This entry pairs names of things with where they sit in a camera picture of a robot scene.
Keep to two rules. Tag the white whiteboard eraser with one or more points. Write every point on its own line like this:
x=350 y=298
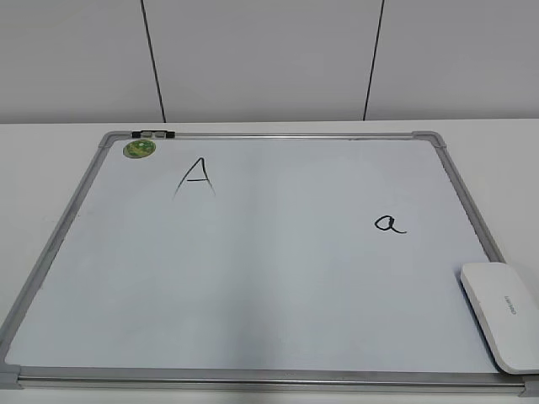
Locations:
x=507 y=314

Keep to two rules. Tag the grey framed whiteboard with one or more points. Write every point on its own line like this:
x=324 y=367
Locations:
x=260 y=261

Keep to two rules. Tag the round green sticker magnet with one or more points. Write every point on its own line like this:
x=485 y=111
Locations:
x=139 y=149

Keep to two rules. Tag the black hanging clip on frame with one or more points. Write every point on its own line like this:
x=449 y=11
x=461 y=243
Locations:
x=160 y=134

